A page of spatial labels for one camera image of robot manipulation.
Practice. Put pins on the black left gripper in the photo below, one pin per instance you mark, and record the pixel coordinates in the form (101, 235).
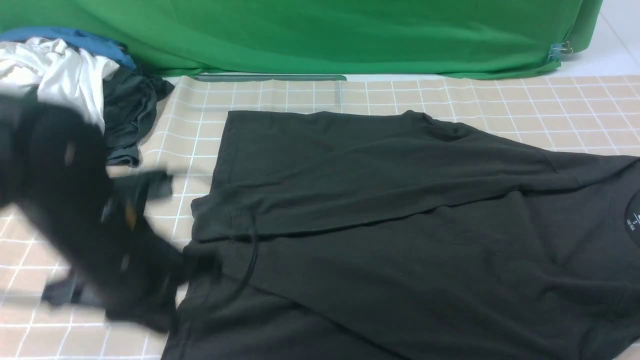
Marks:
(120, 265)

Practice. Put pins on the dark gray long-sleeve top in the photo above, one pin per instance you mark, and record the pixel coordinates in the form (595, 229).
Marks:
(402, 237)

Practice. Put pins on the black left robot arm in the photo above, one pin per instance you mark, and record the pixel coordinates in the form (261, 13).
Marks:
(53, 168)

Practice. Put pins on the beige checkered tablecloth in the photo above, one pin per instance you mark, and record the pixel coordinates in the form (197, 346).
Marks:
(589, 114)

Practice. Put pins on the dark crumpled garment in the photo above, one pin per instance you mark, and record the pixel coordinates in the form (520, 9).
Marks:
(130, 108)

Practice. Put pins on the white crumpled garment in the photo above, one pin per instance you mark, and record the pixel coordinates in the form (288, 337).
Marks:
(58, 73)

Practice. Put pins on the green backdrop cloth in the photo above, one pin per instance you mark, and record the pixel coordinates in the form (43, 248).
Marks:
(475, 39)

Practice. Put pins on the blue binder clip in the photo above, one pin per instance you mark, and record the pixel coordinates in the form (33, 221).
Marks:
(560, 51)

